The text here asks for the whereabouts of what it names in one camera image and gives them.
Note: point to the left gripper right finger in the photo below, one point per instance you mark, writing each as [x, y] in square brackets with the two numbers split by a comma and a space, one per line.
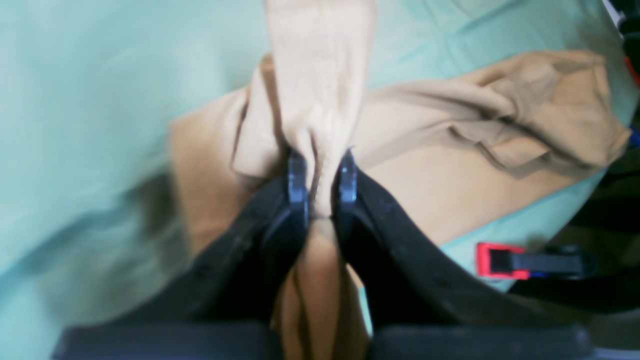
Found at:
[423, 306]

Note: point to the tan T-shirt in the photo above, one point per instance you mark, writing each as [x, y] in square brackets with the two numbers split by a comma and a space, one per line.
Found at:
[465, 110]

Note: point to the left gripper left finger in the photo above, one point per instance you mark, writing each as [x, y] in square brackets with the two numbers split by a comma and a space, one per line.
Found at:
[221, 306]

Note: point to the blue clamp with orange pad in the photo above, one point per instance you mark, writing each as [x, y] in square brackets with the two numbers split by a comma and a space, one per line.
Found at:
[507, 262]

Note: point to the green table cloth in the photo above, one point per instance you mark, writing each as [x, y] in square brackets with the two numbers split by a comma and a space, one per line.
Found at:
[89, 228]

